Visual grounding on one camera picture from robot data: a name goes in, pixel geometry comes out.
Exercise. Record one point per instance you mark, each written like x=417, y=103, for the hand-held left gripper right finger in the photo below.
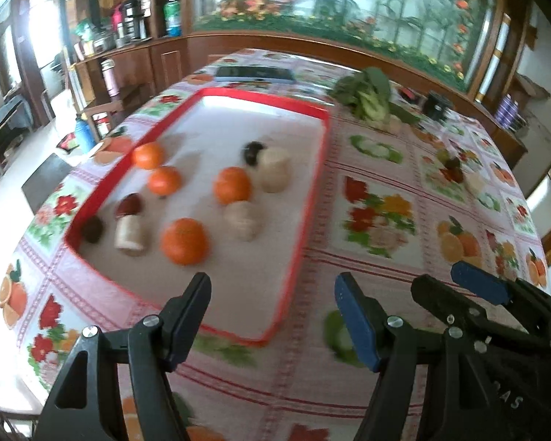
x=356, y=321

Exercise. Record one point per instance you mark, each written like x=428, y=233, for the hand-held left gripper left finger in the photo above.
x=190, y=317

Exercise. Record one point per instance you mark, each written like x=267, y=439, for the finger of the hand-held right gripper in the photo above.
x=441, y=298
x=480, y=282

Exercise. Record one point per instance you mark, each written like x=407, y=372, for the orange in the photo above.
x=232, y=185
x=148, y=154
x=164, y=180
x=184, y=241

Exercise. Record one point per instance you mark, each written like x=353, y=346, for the red tray white inside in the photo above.
x=266, y=262

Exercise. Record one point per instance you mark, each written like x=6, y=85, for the dark brown round fruit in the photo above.
x=92, y=228
x=453, y=164

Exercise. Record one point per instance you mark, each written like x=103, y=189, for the small green fruit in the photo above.
x=443, y=155

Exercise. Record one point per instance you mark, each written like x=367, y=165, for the fruit and flower printed tablecloth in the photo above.
x=372, y=156

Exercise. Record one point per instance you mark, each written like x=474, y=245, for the purple striped container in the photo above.
x=509, y=112

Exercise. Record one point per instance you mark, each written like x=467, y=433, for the small black box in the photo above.
x=437, y=103

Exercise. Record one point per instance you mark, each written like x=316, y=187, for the red and black small item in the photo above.
x=411, y=95

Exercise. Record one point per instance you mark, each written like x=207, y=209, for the dark chair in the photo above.
x=46, y=179

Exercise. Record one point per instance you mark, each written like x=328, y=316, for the red canister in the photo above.
x=102, y=125

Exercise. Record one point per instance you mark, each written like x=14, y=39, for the red and black bag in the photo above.
x=69, y=141

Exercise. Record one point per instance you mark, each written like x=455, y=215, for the blue bottle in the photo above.
x=83, y=131

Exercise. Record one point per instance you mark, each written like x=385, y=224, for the green leafy bok choy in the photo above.
x=362, y=89

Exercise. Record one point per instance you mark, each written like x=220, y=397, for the white and pink bottle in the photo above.
x=111, y=78

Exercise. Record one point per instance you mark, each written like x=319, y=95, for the wooden cabinet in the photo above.
x=165, y=59

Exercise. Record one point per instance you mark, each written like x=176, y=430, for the table with blue cloth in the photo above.
x=4, y=117

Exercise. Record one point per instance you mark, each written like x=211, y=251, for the large green water bottle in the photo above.
x=172, y=14

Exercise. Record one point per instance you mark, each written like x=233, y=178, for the black coffee maker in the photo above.
x=133, y=16

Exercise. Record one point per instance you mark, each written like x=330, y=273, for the wooden door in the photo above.
x=25, y=55

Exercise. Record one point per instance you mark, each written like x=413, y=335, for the flower landscape wall mural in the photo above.
x=372, y=4

